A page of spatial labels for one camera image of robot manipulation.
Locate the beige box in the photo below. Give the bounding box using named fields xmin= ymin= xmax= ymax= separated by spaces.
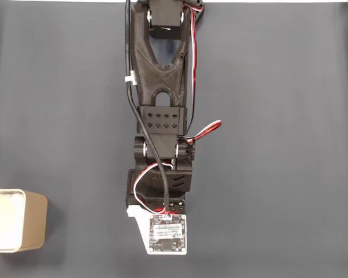
xmin=0 ymin=188 xmax=49 ymax=254

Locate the white tissue paper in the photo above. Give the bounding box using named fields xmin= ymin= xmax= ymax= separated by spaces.
xmin=0 ymin=192 xmax=23 ymax=250

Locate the white red gripper servo wire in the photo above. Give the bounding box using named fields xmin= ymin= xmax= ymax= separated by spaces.
xmin=132 ymin=162 xmax=176 ymax=217

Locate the camera board on white mount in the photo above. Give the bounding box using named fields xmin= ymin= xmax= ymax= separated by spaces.
xmin=126 ymin=204 xmax=189 ymax=255

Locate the red white black servo wire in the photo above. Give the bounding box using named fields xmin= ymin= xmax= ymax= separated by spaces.
xmin=178 ymin=5 xmax=223 ymax=144

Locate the black camera cable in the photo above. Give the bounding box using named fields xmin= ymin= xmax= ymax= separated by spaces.
xmin=124 ymin=0 xmax=172 ymax=217

